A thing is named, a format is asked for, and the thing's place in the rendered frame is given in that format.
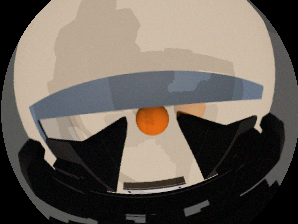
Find clear low walls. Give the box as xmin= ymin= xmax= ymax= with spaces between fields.
xmin=40 ymin=116 xmax=81 ymax=141

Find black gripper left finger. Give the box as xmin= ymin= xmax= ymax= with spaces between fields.
xmin=45 ymin=116 xmax=128 ymax=193

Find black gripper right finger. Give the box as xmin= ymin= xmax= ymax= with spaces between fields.
xmin=177 ymin=113 xmax=257 ymax=180

